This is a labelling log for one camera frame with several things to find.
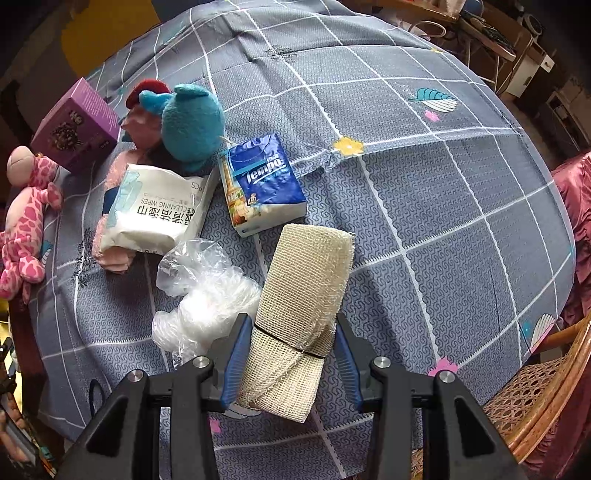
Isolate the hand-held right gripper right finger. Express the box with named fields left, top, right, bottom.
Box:
left=335, top=314, right=529, bottom=480

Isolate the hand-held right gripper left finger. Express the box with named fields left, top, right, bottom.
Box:
left=55, top=313, right=254, bottom=480

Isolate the beige mesh cloth roll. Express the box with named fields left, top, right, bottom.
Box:
left=235, top=223, right=356, bottom=423

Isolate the blue tissue pack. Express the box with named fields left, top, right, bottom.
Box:
left=218, top=133, right=308, bottom=238

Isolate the clear plastic bag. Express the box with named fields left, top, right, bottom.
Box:
left=152, top=237, right=262, bottom=370

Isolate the pink fluffy sock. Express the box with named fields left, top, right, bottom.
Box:
left=91, top=150, right=144, bottom=276

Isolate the white wet wipes pack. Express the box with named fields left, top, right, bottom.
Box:
left=95, top=162, right=220, bottom=254

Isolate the rattan chair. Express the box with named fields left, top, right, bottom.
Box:
left=411, top=314, right=591, bottom=480

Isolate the grey checked bedsheet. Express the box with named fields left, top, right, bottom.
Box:
left=28, top=0, right=578, bottom=480

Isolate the blue plush toy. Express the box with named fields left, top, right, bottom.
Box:
left=139, top=84, right=226, bottom=176

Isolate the pink spotted plush toy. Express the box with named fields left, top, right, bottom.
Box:
left=0, top=145, right=63, bottom=301

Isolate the dark pink quilt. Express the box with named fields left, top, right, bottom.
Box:
left=531, top=150, right=591, bottom=480

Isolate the purple cardboard box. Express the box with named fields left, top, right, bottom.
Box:
left=30, top=78, right=122, bottom=175

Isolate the red fluffy sock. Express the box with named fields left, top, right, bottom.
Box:
left=127, top=78, right=171, bottom=109

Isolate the yellow panel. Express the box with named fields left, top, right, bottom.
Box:
left=62, top=0, right=155, bottom=75

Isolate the wooden desk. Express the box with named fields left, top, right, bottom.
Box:
left=429, top=0, right=555, bottom=75

